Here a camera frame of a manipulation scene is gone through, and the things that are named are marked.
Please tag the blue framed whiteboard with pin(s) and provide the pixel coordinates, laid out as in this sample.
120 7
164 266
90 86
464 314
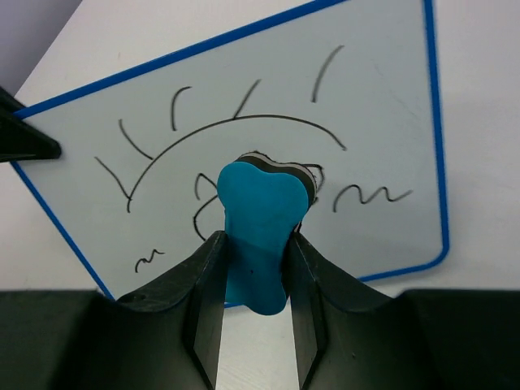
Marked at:
349 88

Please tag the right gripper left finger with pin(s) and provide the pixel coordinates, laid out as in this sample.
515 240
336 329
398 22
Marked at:
163 335

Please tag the blue bone-shaped eraser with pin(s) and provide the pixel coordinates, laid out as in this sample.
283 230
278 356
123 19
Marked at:
264 202

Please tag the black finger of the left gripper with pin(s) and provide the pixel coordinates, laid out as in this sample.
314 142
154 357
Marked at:
19 140

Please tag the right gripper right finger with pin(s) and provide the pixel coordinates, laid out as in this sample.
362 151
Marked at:
349 336

